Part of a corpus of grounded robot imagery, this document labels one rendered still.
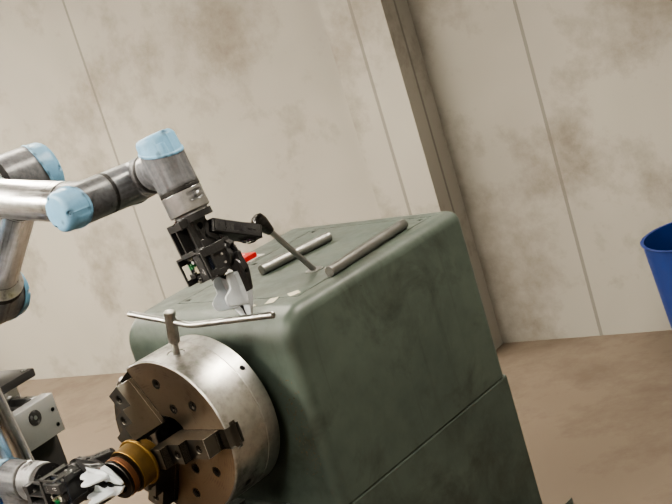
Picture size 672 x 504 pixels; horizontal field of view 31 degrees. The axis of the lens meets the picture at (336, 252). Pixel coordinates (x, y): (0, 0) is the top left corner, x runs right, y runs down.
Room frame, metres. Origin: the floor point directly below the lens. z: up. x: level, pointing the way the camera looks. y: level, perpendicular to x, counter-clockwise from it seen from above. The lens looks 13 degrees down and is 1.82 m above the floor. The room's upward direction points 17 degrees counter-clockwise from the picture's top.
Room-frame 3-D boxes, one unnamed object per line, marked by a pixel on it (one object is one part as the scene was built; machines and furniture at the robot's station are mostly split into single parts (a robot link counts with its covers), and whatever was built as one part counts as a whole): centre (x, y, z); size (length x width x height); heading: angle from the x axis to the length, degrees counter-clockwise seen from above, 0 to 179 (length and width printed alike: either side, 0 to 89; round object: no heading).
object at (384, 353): (2.51, 0.10, 1.06); 0.59 x 0.48 x 0.39; 137
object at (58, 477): (2.11, 0.60, 1.08); 0.12 x 0.09 x 0.08; 47
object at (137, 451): (2.10, 0.46, 1.08); 0.09 x 0.09 x 0.09; 49
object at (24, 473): (2.17, 0.65, 1.08); 0.08 x 0.05 x 0.08; 137
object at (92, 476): (2.04, 0.52, 1.09); 0.09 x 0.06 x 0.03; 47
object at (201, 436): (2.09, 0.34, 1.08); 0.12 x 0.11 x 0.05; 47
